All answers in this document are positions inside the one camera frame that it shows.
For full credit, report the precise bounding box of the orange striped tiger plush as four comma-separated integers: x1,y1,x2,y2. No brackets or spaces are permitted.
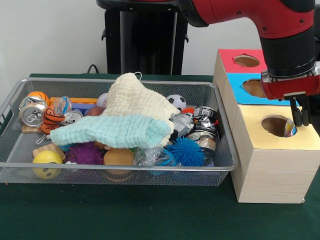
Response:
39,104,67,136

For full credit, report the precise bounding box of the cream waffle cloth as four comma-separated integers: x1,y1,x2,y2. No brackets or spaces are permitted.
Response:
102,72,182,148

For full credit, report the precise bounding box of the white polka dot cloth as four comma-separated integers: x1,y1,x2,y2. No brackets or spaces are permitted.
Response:
284,118,298,138

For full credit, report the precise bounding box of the small orange basketball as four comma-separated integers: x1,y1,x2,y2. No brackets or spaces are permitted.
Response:
26,91,50,104

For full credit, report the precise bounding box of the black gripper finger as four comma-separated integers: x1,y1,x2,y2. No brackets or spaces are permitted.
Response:
299,96,311,127
289,98,303,127

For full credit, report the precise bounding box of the wooden box with three holes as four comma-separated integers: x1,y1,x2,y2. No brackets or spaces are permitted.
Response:
212,48,320,204

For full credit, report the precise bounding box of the dented silver soda can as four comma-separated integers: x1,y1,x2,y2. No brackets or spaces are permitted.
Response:
19,102,48,128

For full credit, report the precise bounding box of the black cable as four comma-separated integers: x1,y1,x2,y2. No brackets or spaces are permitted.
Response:
87,64,101,75

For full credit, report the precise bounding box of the mint waffle cloth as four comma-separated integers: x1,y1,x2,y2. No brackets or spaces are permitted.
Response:
49,114,175,150

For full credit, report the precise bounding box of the yellow smiley ball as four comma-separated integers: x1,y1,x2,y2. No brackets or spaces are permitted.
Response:
32,150,64,180

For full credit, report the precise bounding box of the purple plush toy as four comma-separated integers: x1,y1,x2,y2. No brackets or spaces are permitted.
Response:
66,142,105,165

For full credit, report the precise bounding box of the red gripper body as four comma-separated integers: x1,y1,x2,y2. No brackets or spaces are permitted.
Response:
260,61,320,101

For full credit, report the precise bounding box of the dark green tablecloth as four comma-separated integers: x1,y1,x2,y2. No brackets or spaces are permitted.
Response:
0,73,320,240

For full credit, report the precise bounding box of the blue spiky ball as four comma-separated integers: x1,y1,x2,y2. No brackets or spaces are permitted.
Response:
164,136,207,167

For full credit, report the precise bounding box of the shallow clear mesh bin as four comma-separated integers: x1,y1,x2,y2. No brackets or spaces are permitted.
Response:
0,77,240,187

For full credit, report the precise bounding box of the small soccer ball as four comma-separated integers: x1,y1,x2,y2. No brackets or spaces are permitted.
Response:
166,94,187,112

